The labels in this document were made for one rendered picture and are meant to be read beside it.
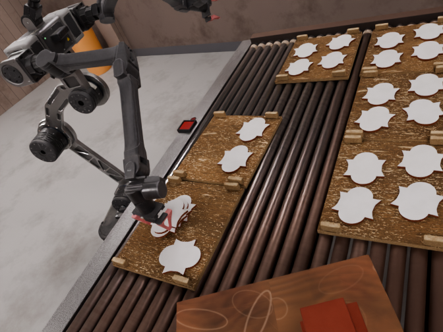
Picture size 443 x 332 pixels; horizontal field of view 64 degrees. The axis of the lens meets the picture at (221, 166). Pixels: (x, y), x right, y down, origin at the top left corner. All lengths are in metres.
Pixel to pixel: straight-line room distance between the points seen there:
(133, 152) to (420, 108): 1.02
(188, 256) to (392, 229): 0.62
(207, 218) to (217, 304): 0.40
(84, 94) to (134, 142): 0.83
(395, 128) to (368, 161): 0.20
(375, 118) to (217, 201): 0.66
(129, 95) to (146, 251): 0.54
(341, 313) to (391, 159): 0.80
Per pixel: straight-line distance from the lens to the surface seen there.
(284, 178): 1.32
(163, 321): 1.16
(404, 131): 1.41
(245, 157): 1.42
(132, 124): 1.23
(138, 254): 1.32
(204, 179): 1.42
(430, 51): 1.81
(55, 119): 2.38
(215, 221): 1.25
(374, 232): 1.12
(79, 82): 1.99
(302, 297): 0.91
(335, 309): 0.59
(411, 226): 1.13
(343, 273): 0.93
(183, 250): 1.22
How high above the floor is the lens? 1.85
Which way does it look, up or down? 39 degrees down
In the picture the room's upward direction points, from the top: 25 degrees counter-clockwise
